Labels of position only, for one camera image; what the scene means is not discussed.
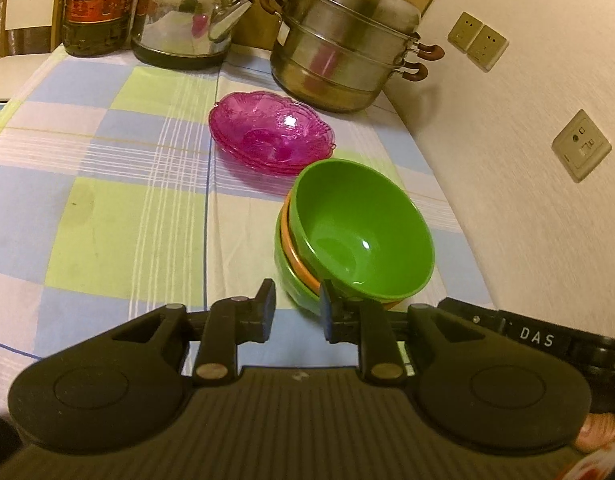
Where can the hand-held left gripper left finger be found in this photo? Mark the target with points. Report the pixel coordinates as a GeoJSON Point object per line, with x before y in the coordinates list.
{"type": "Point", "coordinates": [268, 320]}

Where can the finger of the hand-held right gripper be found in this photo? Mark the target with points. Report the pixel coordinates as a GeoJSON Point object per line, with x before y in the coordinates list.
{"type": "Point", "coordinates": [470, 316]}

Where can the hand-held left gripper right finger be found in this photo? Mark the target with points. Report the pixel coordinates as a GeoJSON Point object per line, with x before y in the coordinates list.
{"type": "Point", "coordinates": [325, 312]}

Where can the green plastic bowl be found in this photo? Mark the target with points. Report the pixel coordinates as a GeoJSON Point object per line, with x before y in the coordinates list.
{"type": "Point", "coordinates": [357, 230]}
{"type": "Point", "coordinates": [293, 286]}

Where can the orange plastic bowl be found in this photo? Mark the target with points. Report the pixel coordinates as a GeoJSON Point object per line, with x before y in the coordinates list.
{"type": "Point", "coordinates": [295, 256]}

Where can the pink patterned glass plate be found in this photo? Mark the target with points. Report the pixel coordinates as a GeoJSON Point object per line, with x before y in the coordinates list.
{"type": "Point", "coordinates": [267, 120]}
{"type": "Point", "coordinates": [240, 156]}
{"type": "Point", "coordinates": [273, 172]}

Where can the person's right hand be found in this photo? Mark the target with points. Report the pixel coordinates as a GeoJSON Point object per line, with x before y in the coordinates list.
{"type": "Point", "coordinates": [600, 430]}

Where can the red white printed clothing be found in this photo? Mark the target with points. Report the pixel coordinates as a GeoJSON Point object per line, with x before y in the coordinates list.
{"type": "Point", "coordinates": [602, 465]}

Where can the checked tablecloth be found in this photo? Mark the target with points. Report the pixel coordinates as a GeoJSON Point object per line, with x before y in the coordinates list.
{"type": "Point", "coordinates": [112, 160]}

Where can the steel steamer pot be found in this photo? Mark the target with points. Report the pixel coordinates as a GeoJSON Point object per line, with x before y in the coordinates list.
{"type": "Point", "coordinates": [327, 75]}

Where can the steel kettle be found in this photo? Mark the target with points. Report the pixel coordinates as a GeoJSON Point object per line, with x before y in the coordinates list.
{"type": "Point", "coordinates": [182, 15]}

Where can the cooking oil bottle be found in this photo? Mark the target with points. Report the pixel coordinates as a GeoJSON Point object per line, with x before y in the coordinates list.
{"type": "Point", "coordinates": [95, 5]}

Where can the beige switched wall socket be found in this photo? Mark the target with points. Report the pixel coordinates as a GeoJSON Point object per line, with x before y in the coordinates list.
{"type": "Point", "coordinates": [580, 147]}

